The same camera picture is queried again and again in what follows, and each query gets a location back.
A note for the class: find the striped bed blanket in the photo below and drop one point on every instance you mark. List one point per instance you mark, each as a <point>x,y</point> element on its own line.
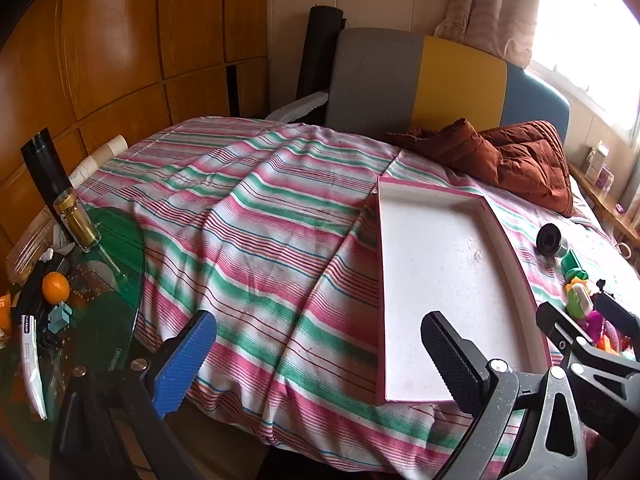
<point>250,240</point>

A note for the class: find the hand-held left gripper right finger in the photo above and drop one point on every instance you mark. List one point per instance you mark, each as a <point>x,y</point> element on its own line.
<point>450,355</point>

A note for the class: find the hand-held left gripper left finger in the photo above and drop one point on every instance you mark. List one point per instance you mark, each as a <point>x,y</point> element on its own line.
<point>182,360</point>

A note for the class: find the white tray with pink rim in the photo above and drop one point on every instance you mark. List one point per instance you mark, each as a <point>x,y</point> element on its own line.
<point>435,280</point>

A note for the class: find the beige curtain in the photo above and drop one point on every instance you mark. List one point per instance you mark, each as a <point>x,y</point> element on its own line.
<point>490,5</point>

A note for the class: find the green glass round table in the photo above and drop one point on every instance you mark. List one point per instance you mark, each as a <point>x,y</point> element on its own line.
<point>115,270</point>

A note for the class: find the white tube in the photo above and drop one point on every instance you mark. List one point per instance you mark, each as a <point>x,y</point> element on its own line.
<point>32,370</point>

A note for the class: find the yellow green toy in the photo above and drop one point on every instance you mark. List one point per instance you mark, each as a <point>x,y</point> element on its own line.
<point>577,276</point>

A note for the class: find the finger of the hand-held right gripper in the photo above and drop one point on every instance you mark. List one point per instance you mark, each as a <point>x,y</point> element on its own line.
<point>620,312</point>
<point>575,345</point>

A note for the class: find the wooden side table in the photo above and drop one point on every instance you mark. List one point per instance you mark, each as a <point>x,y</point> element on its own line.
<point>605,205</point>

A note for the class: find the window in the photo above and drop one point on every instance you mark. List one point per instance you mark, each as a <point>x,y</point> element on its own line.
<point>585,35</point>

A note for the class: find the green ribbed cup toy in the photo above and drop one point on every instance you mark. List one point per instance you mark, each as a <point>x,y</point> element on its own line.
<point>570,262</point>

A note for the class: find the brown down jacket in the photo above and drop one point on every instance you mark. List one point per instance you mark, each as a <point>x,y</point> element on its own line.
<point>525,165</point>

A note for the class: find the white pillow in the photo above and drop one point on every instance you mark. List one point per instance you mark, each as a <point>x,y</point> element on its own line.
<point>585,210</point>

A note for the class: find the glass jar with gold lid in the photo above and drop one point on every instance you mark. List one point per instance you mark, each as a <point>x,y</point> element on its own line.
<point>80,225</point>

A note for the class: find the stack of paper cups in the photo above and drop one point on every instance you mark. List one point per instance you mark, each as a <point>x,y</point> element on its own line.
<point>100,157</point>

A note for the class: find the white carton box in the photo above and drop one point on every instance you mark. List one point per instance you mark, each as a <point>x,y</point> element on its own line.
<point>596,157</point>

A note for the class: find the black cylindrical lens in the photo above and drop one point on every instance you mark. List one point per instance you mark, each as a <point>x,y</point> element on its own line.
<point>550,240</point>

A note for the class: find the orange fruit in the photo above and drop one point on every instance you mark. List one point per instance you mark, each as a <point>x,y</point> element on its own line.
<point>55,287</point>

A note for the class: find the wooden wardrobe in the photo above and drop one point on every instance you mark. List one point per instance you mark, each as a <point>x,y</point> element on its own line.
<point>125,35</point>

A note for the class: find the white foam piece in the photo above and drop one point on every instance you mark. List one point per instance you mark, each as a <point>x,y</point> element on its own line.
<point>300,107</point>

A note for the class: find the purple box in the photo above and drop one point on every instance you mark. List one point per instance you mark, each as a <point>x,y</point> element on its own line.
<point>606,180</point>

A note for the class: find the black cylinder flask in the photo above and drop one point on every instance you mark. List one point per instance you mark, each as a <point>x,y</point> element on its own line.
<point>47,170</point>

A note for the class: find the grey yellow blue headboard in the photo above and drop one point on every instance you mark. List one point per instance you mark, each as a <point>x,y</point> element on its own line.
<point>375,80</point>

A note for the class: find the small teal box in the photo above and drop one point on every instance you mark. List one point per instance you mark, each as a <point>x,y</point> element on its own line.
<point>61,316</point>

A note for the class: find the cream green toy case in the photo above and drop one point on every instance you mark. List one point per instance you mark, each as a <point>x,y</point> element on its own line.
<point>580,300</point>

